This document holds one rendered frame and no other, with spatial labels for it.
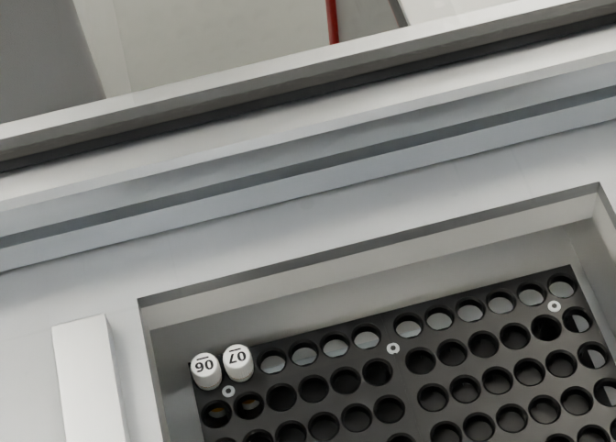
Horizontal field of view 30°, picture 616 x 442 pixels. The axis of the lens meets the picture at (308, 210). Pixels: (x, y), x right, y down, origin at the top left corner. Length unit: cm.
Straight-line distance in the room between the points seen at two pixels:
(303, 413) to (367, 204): 9
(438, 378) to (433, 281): 11
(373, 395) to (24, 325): 15
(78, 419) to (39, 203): 9
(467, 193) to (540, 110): 5
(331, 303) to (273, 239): 11
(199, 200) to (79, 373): 9
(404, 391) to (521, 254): 14
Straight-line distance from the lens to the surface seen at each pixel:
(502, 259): 60
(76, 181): 46
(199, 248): 49
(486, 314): 51
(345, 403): 49
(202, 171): 46
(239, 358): 49
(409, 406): 49
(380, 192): 49
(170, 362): 59
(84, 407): 45
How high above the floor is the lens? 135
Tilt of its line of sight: 55 degrees down
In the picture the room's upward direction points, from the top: 8 degrees counter-clockwise
